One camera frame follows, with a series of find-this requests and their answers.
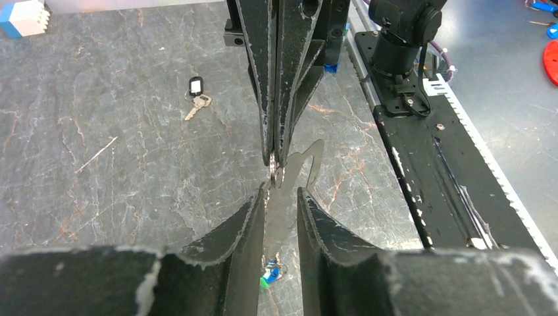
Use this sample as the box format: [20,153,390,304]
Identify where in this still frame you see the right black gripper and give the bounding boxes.
[224,0,349,167]

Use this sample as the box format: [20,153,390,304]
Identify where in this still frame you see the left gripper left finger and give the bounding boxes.
[1,186,266,315]

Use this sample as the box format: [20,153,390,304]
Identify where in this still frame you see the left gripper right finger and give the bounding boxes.
[297,187,557,315]

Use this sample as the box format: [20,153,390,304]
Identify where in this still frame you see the green key tag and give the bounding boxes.
[260,277,270,290]

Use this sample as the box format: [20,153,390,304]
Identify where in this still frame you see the blue key tag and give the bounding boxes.
[262,260,282,285]

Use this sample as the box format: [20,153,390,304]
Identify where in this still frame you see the metal key organizer plate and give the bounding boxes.
[263,139,325,259]

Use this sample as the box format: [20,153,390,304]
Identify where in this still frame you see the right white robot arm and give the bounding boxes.
[225,1,444,167]

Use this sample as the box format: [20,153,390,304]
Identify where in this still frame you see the blue green brick stack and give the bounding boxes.
[324,64,338,74]

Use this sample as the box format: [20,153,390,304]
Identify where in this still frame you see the black key tag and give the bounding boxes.
[184,76,213,121]

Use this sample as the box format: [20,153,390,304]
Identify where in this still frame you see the blue white toy brick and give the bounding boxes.
[1,1,50,38]

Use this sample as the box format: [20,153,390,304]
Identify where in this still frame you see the spare blue key tags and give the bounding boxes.
[524,0,557,40]

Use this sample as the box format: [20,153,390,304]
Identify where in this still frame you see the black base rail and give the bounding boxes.
[355,30,544,254]

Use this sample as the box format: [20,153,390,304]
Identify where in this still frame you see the grey slotted cable duct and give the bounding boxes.
[423,74,557,272]

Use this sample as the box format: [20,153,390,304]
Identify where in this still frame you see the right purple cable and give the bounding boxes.
[429,39,458,84]

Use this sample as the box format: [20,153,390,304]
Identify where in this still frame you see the red handled key organizer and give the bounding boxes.
[542,40,558,86]

